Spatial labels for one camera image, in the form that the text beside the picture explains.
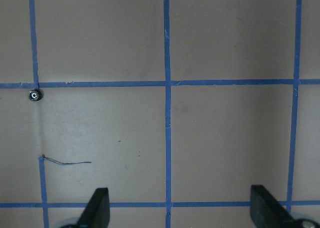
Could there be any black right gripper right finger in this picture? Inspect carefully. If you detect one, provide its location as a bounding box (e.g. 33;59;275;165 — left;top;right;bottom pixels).
250;185;300;228

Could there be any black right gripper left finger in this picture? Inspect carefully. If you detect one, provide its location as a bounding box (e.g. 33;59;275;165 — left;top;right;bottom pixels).
75;188;110;228

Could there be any small black bearing gear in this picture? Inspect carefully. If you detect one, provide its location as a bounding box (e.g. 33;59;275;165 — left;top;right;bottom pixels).
28;89;44;102

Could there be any loose blue tape thread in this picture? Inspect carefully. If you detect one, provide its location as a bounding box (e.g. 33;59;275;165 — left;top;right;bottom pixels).
41;155;93;165

